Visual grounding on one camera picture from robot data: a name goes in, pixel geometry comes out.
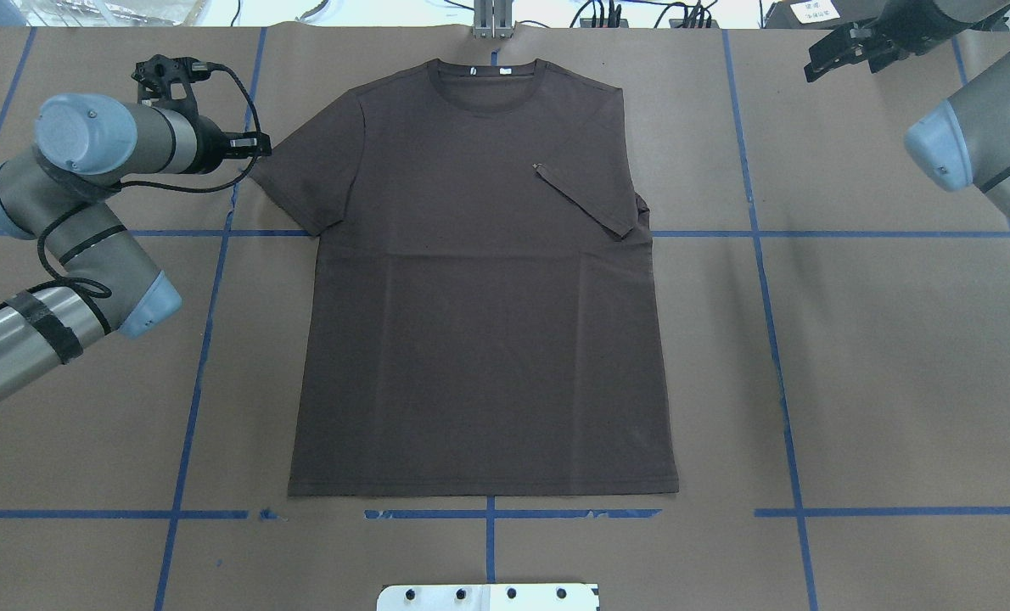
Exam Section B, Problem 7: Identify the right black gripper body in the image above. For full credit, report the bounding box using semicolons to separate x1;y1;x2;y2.
828;24;895;70

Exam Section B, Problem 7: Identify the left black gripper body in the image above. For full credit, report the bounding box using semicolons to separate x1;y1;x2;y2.
213;129;261;164

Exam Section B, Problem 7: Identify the dark brown t-shirt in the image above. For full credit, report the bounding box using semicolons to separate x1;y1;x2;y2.
250;59;680;498

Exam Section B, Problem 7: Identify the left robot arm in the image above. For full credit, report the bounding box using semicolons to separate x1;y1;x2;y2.
0;93;271;401

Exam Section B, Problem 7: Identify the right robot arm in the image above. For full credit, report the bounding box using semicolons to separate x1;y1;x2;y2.
804;1;1010;221

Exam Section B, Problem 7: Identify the brown paper table cover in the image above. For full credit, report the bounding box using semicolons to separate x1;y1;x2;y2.
0;28;1010;610

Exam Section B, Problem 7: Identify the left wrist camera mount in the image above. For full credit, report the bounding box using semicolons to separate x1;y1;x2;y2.
130;54;213;120

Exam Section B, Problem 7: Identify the aluminium frame post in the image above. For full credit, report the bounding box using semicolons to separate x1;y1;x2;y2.
471;0;515;40

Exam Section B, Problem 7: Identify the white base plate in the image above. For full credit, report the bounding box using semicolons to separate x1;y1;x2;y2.
376;581;602;610

